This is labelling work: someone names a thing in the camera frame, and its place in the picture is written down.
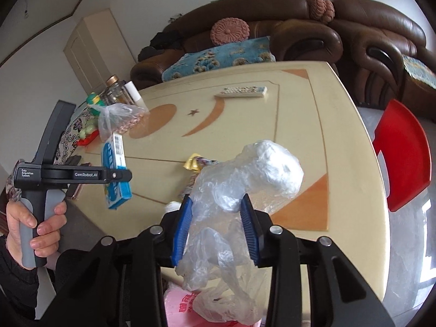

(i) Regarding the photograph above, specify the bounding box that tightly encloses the pink bag lined trash bin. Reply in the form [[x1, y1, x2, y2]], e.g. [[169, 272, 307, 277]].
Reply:
[[163, 283, 243, 327]]

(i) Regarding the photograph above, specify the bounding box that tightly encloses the gold snack wrapper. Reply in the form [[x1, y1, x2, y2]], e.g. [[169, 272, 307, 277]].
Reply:
[[183, 154, 218, 172]]

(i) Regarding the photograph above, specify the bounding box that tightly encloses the teal lace armchair cover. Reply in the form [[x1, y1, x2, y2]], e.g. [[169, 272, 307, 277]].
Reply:
[[402, 55, 436, 89]]

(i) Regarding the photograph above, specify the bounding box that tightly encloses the brown leather long sofa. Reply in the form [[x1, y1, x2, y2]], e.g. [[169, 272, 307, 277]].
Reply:
[[130, 0, 343, 89]]

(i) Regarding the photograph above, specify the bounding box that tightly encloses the red plastic chair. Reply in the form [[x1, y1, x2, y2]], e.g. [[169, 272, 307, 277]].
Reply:
[[373, 100, 432, 212]]

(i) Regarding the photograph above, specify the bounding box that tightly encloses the blue white medicine box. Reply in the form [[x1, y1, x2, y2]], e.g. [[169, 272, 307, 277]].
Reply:
[[101, 133, 132, 210]]

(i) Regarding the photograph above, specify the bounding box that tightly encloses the brown leather armchair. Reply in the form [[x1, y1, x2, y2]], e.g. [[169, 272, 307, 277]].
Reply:
[[330, 0, 435, 120]]

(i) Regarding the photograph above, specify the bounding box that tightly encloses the floral patterned cloth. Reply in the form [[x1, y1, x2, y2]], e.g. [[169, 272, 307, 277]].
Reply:
[[54, 108, 98, 165]]

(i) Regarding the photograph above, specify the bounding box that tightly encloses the clear bag of peanuts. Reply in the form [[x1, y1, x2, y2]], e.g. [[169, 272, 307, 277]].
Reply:
[[88, 103, 149, 143]]

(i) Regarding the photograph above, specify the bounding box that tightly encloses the pink knitted cushion on sofa back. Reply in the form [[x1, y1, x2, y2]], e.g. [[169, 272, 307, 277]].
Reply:
[[306, 0, 335, 25]]

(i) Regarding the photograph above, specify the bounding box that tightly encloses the cream wooden cabinet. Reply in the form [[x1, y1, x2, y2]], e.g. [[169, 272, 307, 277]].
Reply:
[[63, 9, 136, 94]]

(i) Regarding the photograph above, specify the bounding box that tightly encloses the white remote control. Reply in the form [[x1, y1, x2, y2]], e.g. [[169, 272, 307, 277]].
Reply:
[[215, 86, 268, 98]]

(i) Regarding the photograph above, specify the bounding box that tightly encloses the black smartphone pink case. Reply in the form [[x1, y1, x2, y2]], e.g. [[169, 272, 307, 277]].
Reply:
[[66, 184, 83, 200]]

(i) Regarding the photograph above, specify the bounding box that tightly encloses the green toy bottle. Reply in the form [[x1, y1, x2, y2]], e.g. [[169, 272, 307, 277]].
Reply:
[[86, 92, 105, 117]]

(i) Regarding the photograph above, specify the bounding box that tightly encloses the clear plastic bag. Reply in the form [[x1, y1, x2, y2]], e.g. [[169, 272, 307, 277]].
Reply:
[[175, 140, 304, 326]]

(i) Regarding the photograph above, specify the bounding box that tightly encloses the white cylindrical bottle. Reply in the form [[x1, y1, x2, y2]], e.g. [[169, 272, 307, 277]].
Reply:
[[124, 81, 149, 112]]

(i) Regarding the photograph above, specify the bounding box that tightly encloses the left human hand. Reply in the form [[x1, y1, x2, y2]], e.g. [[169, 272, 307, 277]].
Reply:
[[6, 201, 67, 270]]

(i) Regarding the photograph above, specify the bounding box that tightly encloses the pink round knitted cushion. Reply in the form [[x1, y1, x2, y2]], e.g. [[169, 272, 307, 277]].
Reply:
[[210, 18, 250, 46]]

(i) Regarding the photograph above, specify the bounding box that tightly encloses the blue floral sofa cover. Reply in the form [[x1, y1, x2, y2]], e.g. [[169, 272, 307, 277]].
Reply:
[[162, 36, 276, 82]]

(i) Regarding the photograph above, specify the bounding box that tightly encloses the white tissue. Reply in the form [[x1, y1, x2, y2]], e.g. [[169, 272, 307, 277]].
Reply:
[[165, 201, 181, 213]]

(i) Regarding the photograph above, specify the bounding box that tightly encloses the red fruit tray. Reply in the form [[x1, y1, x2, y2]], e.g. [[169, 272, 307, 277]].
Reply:
[[77, 130, 99, 147]]

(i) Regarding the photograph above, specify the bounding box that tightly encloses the glass bottle gold cap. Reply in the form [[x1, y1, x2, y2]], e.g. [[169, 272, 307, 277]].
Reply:
[[101, 75, 134, 105]]

